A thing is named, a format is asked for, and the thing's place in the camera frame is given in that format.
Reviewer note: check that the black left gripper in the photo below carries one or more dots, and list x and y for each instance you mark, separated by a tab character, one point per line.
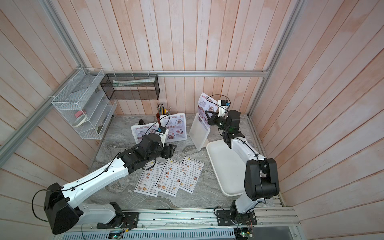
168	151

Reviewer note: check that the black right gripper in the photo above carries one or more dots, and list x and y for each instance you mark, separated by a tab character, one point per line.
212	120

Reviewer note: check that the special menu sheet top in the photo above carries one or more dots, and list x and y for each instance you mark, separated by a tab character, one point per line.
139	130

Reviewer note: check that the white menu holder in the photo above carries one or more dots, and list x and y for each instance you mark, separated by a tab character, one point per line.
175	127
141	130
199	133

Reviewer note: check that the dim sum inn menu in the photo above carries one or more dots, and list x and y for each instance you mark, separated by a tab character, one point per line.
191	174
171	177
149	178

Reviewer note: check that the Dim Sum Inn menu front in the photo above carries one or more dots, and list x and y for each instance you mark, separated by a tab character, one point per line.
191	174

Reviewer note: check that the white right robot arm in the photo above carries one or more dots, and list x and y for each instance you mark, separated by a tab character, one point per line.
261	181

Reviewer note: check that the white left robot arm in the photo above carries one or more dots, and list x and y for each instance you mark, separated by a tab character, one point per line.
64	205

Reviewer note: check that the red metal pen cup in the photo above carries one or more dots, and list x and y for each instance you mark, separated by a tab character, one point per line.
158	119

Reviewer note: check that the pencils and pens bundle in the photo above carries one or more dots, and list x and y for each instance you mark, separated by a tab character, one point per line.
162	109

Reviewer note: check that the white plastic tray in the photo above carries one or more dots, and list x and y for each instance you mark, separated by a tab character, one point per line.
229	164

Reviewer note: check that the black mesh basket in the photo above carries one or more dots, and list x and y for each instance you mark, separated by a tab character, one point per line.
131	87

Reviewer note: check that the white tape roll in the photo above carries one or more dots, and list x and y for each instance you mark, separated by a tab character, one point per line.
80	120

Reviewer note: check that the pink tape roll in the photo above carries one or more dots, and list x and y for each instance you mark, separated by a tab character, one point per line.
79	113

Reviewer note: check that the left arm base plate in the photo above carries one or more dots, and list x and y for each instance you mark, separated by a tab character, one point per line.
129	220

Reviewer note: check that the white wire mesh shelf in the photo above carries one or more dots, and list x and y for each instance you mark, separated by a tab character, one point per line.
82	92

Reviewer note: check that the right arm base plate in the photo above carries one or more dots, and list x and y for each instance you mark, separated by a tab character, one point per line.
231	218

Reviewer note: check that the aluminium front rail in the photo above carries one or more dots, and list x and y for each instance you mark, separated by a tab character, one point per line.
197	224

